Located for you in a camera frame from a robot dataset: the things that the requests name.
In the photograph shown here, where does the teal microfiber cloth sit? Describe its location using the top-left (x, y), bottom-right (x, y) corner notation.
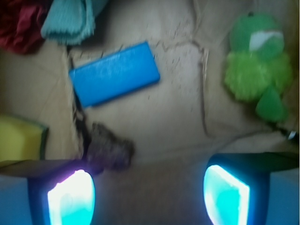
top-left (41, 0), bottom-right (108, 45)

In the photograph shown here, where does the brown grey rock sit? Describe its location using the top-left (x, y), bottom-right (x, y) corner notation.
top-left (86, 122), bottom-right (135, 174)

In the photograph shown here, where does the blue rectangular block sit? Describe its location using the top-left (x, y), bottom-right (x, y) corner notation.
top-left (69, 42), bottom-right (160, 108)

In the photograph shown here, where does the brown paper bag tray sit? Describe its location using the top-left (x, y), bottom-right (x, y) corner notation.
top-left (0, 0), bottom-right (300, 164)

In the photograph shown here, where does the green plush turtle toy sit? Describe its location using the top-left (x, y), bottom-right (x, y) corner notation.
top-left (224, 12), bottom-right (293, 123)

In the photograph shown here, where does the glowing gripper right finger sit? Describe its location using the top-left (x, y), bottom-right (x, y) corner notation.
top-left (203, 153), bottom-right (270, 225)

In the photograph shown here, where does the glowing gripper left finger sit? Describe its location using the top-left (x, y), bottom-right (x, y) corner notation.
top-left (28, 160), bottom-right (96, 225)

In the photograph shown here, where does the yellow sponge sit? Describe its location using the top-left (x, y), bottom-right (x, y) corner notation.
top-left (0, 114), bottom-right (49, 162)

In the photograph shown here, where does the crumpled red paper ball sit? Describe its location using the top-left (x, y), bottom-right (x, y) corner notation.
top-left (0, 0), bottom-right (52, 55)

